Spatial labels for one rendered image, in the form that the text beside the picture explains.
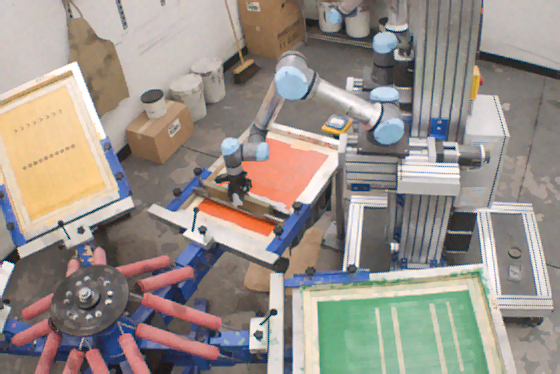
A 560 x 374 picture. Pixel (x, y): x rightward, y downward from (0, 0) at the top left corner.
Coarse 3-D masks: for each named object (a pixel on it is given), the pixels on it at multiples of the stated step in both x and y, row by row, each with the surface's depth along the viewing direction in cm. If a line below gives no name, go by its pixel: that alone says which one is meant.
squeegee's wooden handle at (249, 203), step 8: (208, 184) 226; (216, 184) 226; (216, 192) 225; (224, 192) 222; (224, 200) 226; (248, 200) 216; (256, 200) 215; (248, 208) 219; (256, 208) 216; (264, 208) 213; (264, 216) 217
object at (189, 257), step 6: (192, 246) 202; (198, 246) 201; (210, 246) 207; (186, 252) 200; (192, 252) 199; (198, 252) 200; (204, 252) 204; (180, 258) 198; (186, 258) 197; (192, 258) 197; (198, 258) 201; (180, 264) 195; (186, 264) 195; (192, 264) 198
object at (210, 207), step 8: (272, 144) 260; (280, 144) 259; (288, 144) 258; (272, 152) 255; (280, 152) 254; (288, 152) 254; (256, 184) 238; (248, 192) 235; (208, 200) 234; (200, 208) 230; (208, 208) 230; (216, 208) 229; (224, 208) 229; (232, 208) 228; (216, 216) 225; (224, 216) 225; (232, 216) 224
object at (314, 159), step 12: (288, 156) 251; (300, 156) 250; (312, 156) 249; (324, 156) 248; (312, 168) 242; (300, 180) 237; (264, 192) 234; (276, 192) 233; (300, 192) 231; (288, 204) 226; (240, 216) 224; (252, 216) 223; (252, 228) 217; (264, 228) 217
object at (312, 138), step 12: (276, 132) 266; (288, 132) 261; (300, 132) 259; (324, 144) 253; (336, 144) 249; (336, 156) 242; (216, 168) 245; (336, 168) 236; (324, 180) 230; (312, 192) 225; (312, 204) 223; (192, 216) 222; (216, 228) 215; (228, 228) 214; (252, 240) 207
